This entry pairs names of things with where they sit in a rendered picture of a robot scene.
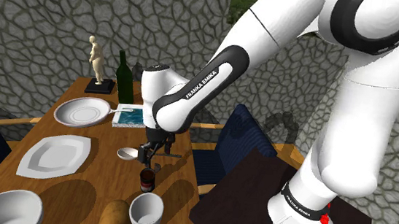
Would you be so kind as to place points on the white frying pan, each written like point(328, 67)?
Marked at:
point(81, 112)

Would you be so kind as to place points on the teal covered book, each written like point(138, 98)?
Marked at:
point(129, 117)

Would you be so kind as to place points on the brown potato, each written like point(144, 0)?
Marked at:
point(114, 219)

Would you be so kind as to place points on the dark green glass bottle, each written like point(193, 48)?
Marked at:
point(125, 80)

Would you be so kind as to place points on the wooden dining table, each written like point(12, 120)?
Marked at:
point(109, 176)

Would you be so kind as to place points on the white cup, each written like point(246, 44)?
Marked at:
point(146, 212)

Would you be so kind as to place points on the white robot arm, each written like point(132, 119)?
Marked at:
point(363, 114)

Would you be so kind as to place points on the dark robot stand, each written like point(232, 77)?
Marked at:
point(238, 204)

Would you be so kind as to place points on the beige figure on black base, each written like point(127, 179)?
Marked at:
point(98, 62)

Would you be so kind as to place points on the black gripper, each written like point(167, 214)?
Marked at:
point(157, 135)

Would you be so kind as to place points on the window with greenery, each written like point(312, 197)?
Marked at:
point(242, 2)

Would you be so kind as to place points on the white angular plate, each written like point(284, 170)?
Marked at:
point(55, 155)

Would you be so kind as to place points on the white bowl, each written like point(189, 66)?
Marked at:
point(6, 210)

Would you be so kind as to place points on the dark red jar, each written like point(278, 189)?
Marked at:
point(147, 181)

